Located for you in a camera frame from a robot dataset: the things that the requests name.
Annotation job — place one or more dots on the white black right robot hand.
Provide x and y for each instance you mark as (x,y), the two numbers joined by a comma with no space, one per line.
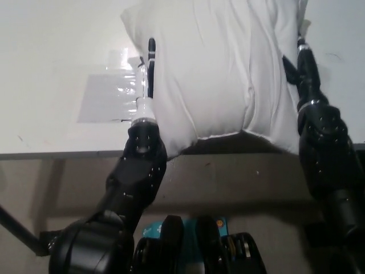
(304,28)

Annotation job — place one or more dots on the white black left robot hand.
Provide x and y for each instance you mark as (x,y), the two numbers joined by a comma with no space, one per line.
(144,109)

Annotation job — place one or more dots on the white square pillow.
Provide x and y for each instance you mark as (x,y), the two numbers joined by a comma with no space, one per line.
(211,74)

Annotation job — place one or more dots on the clear plastic sheet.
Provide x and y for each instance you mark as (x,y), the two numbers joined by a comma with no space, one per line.
(105,97)

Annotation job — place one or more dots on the teal box with orange button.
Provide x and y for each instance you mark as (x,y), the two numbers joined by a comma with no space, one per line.
(151,231)

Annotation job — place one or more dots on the black slanted table leg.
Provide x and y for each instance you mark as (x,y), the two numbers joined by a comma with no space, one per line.
(17,222)

